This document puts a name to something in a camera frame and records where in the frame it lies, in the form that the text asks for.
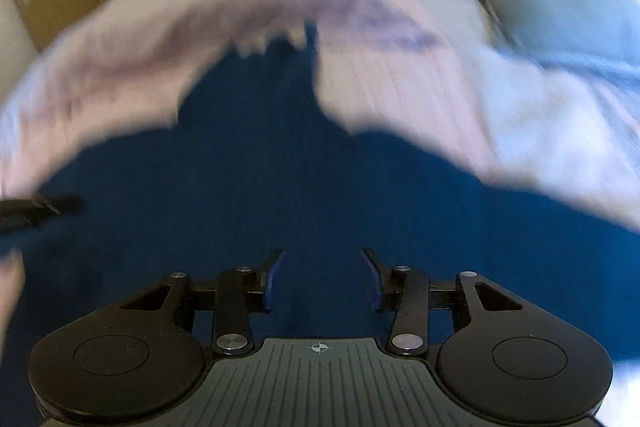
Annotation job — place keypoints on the grey pillow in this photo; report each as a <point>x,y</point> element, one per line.
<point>550,2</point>

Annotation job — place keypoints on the lilac fleece blanket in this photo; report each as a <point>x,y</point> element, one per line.
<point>150,32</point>

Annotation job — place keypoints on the blue knit sweater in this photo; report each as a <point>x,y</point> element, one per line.
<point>300,182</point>

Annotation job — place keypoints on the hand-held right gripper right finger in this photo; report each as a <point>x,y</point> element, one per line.
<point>371,279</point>

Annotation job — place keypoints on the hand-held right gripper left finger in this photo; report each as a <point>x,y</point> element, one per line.
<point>270,282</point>

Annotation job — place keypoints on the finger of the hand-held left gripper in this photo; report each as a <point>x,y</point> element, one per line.
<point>30,212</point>

